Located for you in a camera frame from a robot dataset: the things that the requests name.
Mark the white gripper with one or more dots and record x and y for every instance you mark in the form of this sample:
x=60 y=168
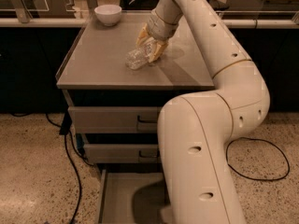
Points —
x=158 y=28

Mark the clear plastic water bottle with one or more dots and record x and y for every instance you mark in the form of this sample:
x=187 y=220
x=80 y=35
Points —
x=138 y=57

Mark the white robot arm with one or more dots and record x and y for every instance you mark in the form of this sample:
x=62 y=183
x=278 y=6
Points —
x=193 y=128

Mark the grey drawer cabinet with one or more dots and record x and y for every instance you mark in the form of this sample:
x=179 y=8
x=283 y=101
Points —
x=94 y=74

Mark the grey top drawer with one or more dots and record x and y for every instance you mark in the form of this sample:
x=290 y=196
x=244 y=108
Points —
x=114 y=119

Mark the grey drawer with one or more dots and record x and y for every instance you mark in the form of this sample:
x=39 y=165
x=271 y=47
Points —
x=112 y=153
x=133 y=198
x=114 y=119

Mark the grey middle drawer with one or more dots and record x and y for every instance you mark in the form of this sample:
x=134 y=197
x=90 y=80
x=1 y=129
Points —
x=112 y=153

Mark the grey bottom drawer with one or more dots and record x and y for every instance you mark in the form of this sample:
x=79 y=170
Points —
x=133 y=198

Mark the white ceramic bowl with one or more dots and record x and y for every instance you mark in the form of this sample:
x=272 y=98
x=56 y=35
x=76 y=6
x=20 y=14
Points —
x=108 y=15

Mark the black power adapter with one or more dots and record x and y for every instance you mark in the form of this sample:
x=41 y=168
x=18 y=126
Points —
x=66 y=124

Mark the metal post left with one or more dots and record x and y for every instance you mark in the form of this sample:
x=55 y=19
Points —
x=21 y=11

